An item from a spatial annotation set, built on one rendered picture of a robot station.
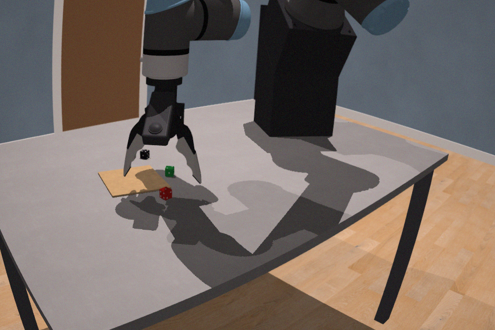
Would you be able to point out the red die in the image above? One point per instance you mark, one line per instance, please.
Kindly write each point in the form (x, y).
(165, 193)

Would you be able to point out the green die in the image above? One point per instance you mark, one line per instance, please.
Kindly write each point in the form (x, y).
(169, 171)

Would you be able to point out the tan mat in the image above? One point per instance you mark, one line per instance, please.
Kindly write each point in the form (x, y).
(141, 179)

